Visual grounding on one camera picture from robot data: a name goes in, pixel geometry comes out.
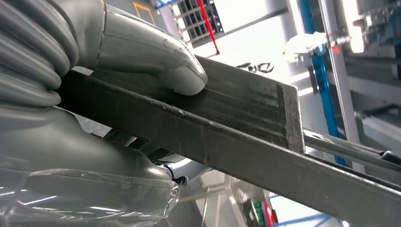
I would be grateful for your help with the blue metal shelf rack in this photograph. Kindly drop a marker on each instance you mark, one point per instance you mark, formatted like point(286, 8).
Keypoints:
point(325, 94)

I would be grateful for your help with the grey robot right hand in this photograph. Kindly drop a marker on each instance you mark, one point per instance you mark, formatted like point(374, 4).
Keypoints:
point(78, 163)

